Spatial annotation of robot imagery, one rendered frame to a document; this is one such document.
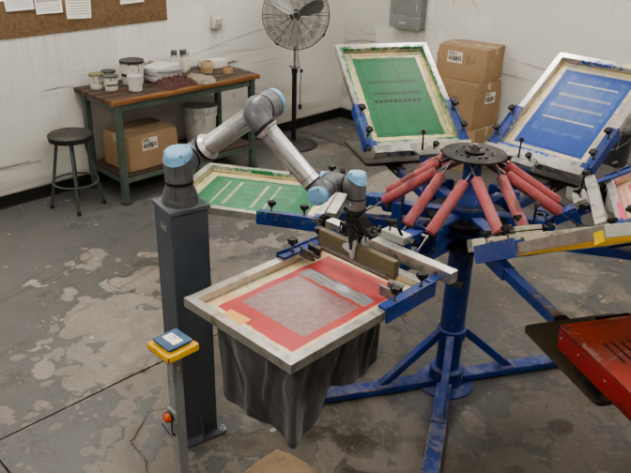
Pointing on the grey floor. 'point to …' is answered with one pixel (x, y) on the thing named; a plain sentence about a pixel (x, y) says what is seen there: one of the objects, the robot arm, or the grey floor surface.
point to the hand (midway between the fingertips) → (357, 255)
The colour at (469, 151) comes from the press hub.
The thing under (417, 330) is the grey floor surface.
